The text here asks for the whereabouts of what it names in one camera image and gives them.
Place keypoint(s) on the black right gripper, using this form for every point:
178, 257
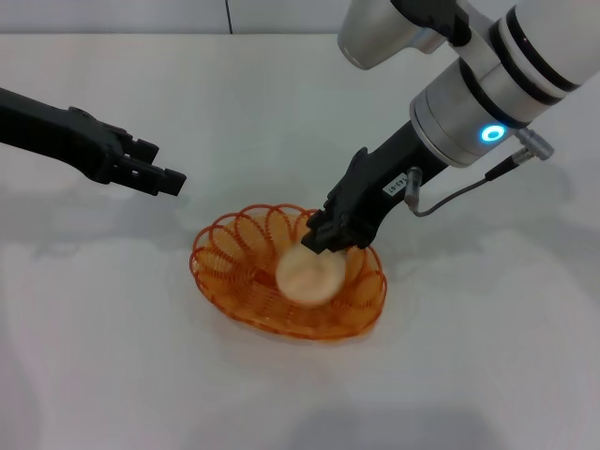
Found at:
375, 183

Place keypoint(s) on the beige round bread bun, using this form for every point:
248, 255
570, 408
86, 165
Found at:
309, 279

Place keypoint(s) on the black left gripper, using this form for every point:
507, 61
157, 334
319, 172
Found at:
51, 133

